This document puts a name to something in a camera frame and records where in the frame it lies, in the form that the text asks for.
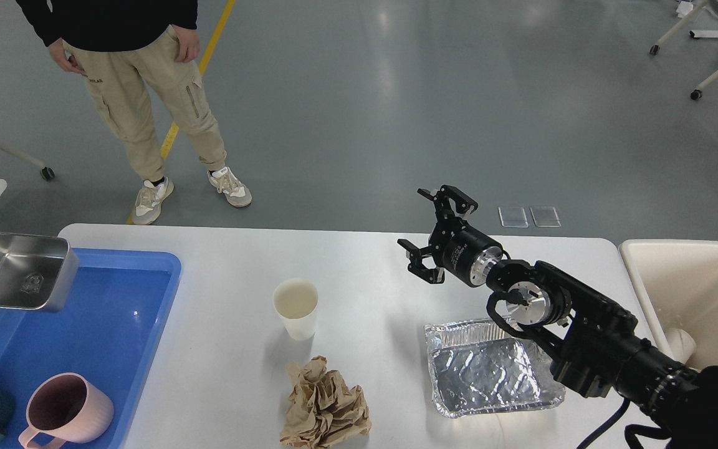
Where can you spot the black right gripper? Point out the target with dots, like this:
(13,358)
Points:
(454,246)

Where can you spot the stainless steel rectangular dish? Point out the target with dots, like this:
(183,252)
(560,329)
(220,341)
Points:
(36,272)

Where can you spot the pink ribbed mug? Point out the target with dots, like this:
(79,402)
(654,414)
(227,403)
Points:
(66,408)

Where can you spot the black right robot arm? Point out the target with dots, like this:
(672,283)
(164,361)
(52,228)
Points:
(589,337)

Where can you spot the person's right hand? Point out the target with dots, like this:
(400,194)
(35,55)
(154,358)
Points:
(65,61)

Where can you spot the person's left hand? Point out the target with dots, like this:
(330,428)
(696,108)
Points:
(188,44)

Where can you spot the clear floor plate left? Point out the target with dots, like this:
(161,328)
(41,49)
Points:
(513,217)

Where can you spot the clear floor plate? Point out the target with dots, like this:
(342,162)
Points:
(513,217)
(545,216)

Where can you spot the clear floor plate right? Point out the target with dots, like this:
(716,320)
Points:
(545,216)

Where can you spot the aluminium foil tray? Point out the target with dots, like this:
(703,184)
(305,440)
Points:
(477,368)

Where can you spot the blue plastic tray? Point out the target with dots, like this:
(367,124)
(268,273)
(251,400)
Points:
(108,332)

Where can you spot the white paper cup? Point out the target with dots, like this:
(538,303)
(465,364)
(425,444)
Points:
(295,301)

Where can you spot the crumpled brown paper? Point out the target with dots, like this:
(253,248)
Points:
(323,410)

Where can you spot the crumpled white cup in bin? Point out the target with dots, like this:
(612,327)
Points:
(681,344)

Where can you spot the beige plastic bin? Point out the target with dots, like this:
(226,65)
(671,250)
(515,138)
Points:
(676,283)

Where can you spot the person in beige trousers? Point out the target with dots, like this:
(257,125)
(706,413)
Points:
(127,48)

